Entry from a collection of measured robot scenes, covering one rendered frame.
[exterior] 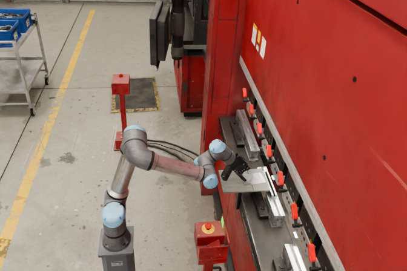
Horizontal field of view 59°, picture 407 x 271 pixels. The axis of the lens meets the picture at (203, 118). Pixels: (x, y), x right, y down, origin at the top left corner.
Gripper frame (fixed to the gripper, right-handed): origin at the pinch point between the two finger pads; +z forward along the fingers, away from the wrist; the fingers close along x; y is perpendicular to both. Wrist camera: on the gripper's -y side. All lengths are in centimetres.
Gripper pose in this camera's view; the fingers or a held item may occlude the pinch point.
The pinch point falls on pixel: (246, 179)
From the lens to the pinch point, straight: 210.8
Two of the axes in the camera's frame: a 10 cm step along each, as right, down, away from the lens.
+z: 5.8, 5.7, 5.8
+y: 7.7, -6.1, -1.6
